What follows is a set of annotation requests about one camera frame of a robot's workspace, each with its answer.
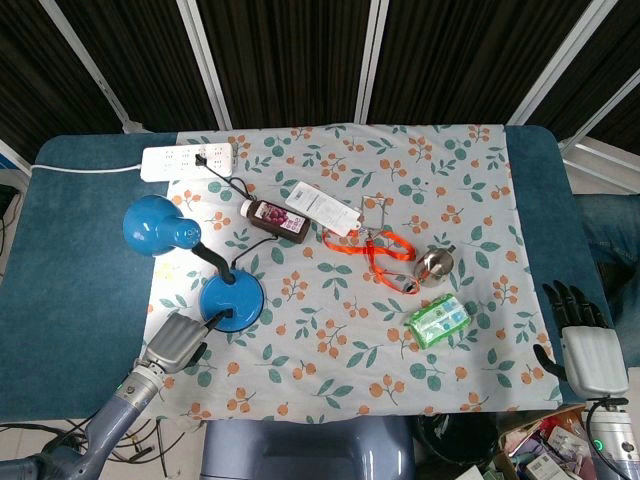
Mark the floral tablecloth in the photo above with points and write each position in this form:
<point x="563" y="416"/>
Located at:
<point x="350" y="280"/>

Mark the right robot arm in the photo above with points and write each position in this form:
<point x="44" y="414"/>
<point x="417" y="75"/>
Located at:
<point x="612" y="440"/>

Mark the white power strip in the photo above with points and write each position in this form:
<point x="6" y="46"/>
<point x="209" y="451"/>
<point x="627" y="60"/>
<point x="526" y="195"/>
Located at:
<point x="187" y="161"/>

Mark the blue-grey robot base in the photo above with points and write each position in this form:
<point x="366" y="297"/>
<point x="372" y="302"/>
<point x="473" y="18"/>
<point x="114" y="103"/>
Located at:
<point x="310" y="447"/>

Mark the round metal flask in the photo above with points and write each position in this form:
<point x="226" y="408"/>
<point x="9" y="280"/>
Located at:
<point x="436" y="266"/>

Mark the cardboard box with clutter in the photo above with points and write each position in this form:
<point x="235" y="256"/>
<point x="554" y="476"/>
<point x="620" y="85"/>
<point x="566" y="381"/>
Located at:
<point x="542" y="445"/>

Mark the blue desk lamp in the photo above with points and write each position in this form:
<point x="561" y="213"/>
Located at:
<point x="200" y="265"/>

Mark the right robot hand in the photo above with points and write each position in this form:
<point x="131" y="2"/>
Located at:
<point x="590" y="350"/>

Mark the dark purple juice bottle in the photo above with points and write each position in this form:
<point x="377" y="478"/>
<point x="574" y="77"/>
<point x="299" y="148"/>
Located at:
<point x="277" y="220"/>

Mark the black round bin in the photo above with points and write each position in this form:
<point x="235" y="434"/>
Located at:
<point x="457" y="440"/>

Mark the white flat package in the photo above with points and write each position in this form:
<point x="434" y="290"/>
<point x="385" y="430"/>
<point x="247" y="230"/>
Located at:
<point x="324" y="207"/>

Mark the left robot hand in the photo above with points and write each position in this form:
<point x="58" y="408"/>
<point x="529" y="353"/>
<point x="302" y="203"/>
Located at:
<point x="175" y="340"/>

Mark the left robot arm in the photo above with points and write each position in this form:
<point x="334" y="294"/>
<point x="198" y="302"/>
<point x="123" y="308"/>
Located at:
<point x="95" y="430"/>

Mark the green tissue pack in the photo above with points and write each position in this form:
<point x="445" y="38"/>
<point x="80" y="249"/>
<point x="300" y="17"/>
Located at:
<point x="438" y="320"/>

